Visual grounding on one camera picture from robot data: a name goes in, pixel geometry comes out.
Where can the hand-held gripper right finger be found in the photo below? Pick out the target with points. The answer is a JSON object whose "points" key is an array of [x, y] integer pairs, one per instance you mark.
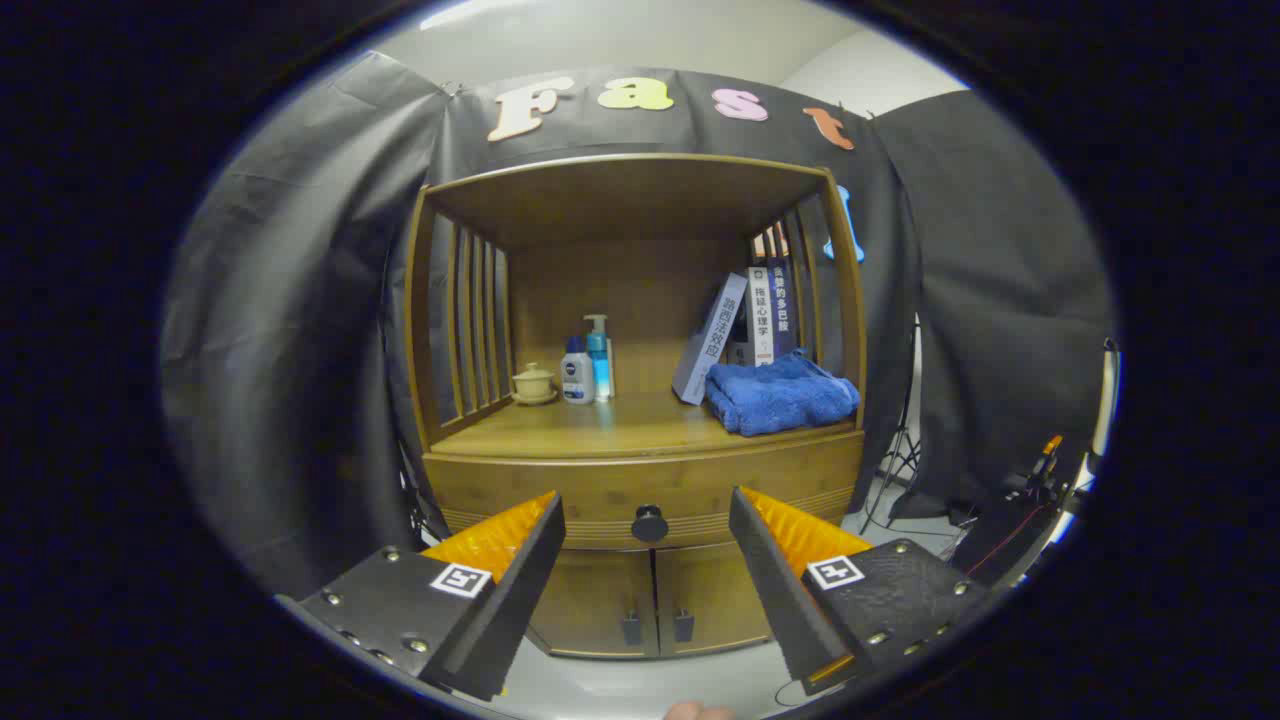
{"points": [[770, 580]]}

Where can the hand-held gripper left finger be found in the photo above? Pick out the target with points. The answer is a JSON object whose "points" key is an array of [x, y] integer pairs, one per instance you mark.
{"points": [[520, 590]]}

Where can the black round drawer knob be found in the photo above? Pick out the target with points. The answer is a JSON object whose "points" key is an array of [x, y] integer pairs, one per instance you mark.
{"points": [[650, 523]]}

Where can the wooden cabinet door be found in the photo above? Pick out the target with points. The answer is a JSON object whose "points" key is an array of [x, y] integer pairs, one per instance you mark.
{"points": [[590, 600], [715, 595]]}

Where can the wooden cabinet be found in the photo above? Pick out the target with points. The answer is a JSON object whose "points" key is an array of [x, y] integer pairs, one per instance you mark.
{"points": [[640, 200]]}

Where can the blue folded towel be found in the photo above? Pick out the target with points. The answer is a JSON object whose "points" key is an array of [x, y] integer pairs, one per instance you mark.
{"points": [[785, 400]]}

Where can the black tripod stand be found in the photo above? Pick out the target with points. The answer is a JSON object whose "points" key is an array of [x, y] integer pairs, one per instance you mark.
{"points": [[903, 450]]}

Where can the small beige lidded teacup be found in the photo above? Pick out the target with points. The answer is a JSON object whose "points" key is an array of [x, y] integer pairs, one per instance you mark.
{"points": [[533, 384]]}

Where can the white bottle with blue cap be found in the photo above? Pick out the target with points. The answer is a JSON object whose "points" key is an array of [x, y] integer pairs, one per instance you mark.
{"points": [[577, 380]]}

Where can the blue pump bottle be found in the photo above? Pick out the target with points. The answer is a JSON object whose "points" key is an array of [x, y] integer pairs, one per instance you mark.
{"points": [[601, 365]]}

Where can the grey leaning book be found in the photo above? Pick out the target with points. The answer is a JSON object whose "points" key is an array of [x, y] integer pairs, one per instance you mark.
{"points": [[708, 345]]}

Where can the black equipment with orange part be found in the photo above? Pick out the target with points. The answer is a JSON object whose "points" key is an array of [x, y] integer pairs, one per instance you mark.
{"points": [[1010, 530]]}

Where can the white spine book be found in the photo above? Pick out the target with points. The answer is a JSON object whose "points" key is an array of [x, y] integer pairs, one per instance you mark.
{"points": [[761, 315]]}

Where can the black backdrop cloth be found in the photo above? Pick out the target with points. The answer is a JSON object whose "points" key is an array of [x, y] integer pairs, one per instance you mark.
{"points": [[300, 300]]}

